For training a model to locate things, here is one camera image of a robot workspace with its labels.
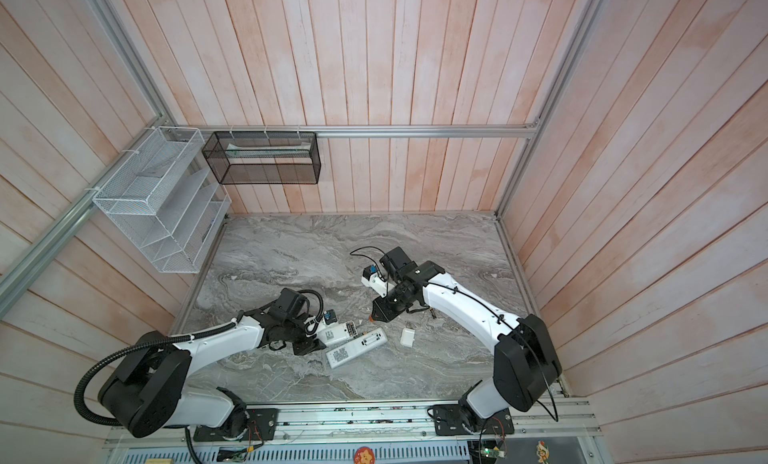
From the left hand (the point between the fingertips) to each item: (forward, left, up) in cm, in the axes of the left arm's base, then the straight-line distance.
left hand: (318, 340), depth 88 cm
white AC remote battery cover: (+1, -27, 0) cm, 27 cm away
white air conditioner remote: (+2, -6, +1) cm, 7 cm away
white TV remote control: (-4, -9, +2) cm, 10 cm away
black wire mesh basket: (+58, +23, +24) cm, 67 cm away
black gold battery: (+8, -35, 0) cm, 36 cm away
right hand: (+4, -18, +11) cm, 21 cm away
